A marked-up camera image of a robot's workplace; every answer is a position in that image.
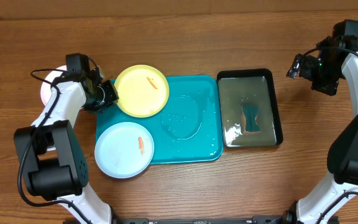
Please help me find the light blue plate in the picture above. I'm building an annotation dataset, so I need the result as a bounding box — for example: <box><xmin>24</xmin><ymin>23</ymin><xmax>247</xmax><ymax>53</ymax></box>
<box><xmin>94</xmin><ymin>122</ymin><xmax>154</xmax><ymax>179</ymax></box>

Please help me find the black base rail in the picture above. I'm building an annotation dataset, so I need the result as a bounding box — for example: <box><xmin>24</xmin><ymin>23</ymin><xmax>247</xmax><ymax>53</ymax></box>
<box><xmin>119</xmin><ymin>215</ymin><xmax>282</xmax><ymax>224</ymax></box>

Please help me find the yellow-green plate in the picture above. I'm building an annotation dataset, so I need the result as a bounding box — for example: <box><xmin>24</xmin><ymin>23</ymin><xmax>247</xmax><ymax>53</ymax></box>
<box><xmin>114</xmin><ymin>65</ymin><xmax>170</xmax><ymax>118</ymax></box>

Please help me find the teal plastic tray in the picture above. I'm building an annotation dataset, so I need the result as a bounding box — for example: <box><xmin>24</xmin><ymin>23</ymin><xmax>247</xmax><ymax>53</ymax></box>
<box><xmin>96</xmin><ymin>75</ymin><xmax>224</xmax><ymax>165</ymax></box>

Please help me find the white pink plate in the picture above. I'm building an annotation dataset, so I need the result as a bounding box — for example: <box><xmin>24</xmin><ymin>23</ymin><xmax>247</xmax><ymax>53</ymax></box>
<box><xmin>40</xmin><ymin>65</ymin><xmax>67</xmax><ymax>106</ymax></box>

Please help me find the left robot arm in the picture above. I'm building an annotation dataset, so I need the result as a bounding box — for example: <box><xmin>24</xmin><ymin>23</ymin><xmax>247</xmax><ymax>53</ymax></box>
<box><xmin>14</xmin><ymin>53</ymin><xmax>120</xmax><ymax>223</ymax></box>

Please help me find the black water tray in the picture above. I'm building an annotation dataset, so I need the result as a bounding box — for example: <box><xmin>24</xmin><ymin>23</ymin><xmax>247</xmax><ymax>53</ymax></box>
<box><xmin>217</xmin><ymin>68</ymin><xmax>283</xmax><ymax>148</ymax></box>

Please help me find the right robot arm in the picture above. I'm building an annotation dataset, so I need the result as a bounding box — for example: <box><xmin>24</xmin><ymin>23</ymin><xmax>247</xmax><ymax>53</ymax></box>
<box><xmin>275</xmin><ymin>19</ymin><xmax>358</xmax><ymax>224</ymax></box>

